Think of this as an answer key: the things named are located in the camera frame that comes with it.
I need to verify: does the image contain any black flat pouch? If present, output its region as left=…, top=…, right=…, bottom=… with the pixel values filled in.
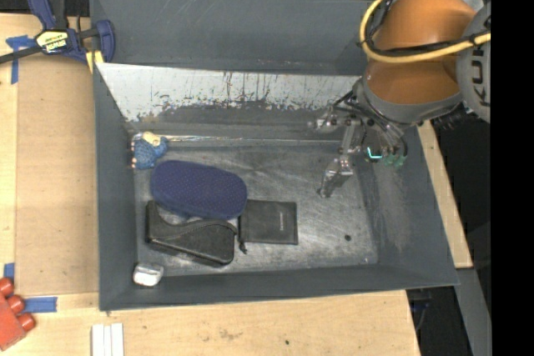
left=237, top=198, right=300, bottom=256

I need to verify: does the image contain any blue toy figure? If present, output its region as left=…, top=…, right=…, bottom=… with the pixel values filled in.
left=129, top=131, right=169, bottom=171

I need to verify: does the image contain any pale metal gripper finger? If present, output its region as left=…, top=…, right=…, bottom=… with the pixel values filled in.
left=331, top=156, right=355, bottom=191
left=318, top=161, right=342, bottom=199

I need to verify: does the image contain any dark blue oval case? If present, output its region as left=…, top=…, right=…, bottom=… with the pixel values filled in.
left=149, top=159, right=249, bottom=221

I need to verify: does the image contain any grey metal bin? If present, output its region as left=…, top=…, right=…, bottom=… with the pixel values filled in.
left=87, top=0, right=461, bottom=312

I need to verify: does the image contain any small white object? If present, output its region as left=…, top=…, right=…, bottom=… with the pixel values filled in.
left=132, top=262, right=165, bottom=288

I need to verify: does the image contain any black curved pouch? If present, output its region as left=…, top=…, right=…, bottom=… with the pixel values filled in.
left=144, top=199, right=239, bottom=268

